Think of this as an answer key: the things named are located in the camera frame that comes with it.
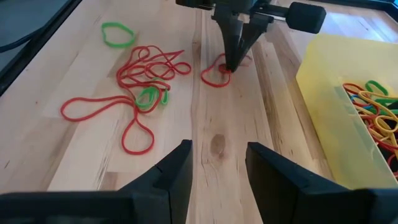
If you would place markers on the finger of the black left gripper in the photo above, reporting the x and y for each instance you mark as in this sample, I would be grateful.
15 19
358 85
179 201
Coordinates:
256 26
231 40

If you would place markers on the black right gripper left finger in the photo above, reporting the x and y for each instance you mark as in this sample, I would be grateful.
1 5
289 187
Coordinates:
155 199

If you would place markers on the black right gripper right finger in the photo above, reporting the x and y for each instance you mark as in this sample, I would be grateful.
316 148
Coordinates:
280 193

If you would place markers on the teal rubber band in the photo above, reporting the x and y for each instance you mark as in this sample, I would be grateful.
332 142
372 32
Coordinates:
354 99

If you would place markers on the green rubber band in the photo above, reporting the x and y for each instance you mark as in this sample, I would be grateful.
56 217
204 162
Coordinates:
377 83
165 98
119 46

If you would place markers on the yellow rubber band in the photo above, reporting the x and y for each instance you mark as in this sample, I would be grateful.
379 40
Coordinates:
381 124
370 95

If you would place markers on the black resistance band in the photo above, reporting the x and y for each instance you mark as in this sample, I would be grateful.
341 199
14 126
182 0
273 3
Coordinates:
388 101

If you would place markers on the long red rubber band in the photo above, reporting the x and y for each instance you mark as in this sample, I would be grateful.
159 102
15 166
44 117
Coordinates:
136 153

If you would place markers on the yellow translucent plastic bin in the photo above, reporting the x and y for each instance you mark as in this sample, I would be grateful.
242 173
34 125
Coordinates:
335 124

